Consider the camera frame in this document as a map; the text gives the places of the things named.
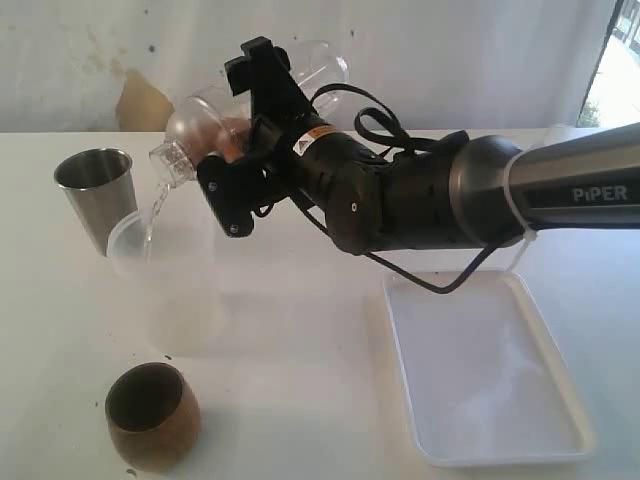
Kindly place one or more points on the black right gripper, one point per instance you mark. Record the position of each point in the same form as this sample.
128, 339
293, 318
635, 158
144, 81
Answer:
280, 114

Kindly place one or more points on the clear plastic shaker cup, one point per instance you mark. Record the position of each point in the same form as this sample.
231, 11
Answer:
300, 85

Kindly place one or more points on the clear dome shaker lid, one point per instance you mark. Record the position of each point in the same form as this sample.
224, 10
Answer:
189, 131

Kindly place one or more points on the stainless steel cup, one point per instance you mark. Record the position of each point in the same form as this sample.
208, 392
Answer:
99, 186

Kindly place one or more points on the brown wooden cup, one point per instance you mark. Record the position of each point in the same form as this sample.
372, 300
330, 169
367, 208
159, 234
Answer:
153, 417

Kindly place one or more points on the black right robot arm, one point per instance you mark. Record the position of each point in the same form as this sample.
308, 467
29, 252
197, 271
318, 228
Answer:
393, 191

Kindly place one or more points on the translucent plastic cup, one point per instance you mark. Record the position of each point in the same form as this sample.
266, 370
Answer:
168, 261

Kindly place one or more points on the white rectangular tray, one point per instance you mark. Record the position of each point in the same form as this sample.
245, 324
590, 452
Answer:
484, 381

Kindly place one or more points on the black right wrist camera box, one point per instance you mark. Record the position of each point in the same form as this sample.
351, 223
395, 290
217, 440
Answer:
238, 192

